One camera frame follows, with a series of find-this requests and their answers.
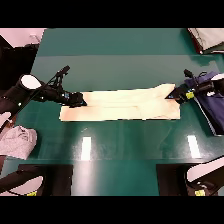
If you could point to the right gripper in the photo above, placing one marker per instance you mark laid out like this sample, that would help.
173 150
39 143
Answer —
182 94

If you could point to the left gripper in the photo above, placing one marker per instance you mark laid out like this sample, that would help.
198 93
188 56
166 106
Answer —
75 100

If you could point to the cream T-shirt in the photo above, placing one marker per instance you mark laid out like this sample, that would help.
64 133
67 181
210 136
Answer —
126 105

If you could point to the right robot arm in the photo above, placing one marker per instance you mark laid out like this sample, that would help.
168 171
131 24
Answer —
204 171

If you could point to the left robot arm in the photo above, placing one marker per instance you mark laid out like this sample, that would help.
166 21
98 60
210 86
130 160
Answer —
30 82

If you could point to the black garment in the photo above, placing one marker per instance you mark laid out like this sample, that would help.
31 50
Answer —
204 111

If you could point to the purple garment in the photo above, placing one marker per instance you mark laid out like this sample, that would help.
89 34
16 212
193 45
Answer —
213 110

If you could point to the white garment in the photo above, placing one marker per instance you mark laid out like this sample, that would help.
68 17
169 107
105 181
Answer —
210 36

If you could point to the light grey garment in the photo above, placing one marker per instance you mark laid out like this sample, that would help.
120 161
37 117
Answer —
16 141

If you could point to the black mounting plate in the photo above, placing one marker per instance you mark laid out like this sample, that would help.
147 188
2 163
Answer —
168 180
58 180

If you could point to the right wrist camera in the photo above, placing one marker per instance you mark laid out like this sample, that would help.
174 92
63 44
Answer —
188 73

